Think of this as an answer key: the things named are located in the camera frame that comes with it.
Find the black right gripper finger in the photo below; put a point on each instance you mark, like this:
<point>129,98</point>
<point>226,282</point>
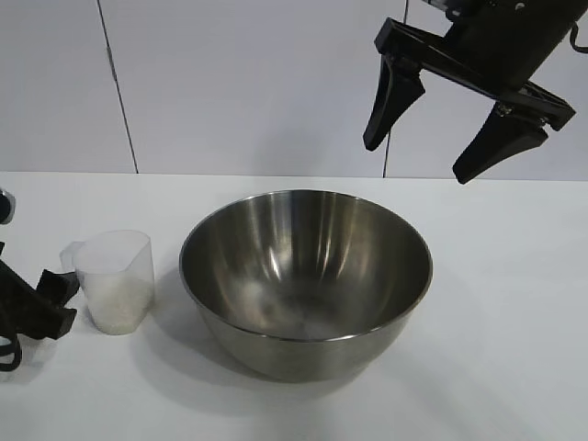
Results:
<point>397,96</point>
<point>500,142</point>

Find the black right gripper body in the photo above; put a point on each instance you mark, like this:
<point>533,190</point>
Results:
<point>500,41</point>

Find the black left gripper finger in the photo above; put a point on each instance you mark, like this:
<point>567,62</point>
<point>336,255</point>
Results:
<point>57,287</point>

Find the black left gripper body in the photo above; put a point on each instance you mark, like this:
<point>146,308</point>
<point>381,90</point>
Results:
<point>32,312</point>

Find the clear plastic measuring cup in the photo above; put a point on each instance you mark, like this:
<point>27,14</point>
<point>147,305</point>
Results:
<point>115,262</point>

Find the white rice grains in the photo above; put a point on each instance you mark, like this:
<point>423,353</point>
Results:
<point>121,308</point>

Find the stainless steel mixing bowl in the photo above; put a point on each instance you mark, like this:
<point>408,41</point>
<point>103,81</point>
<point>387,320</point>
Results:
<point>303,275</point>

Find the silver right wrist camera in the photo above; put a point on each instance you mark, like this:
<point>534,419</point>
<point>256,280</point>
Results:
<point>441,3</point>

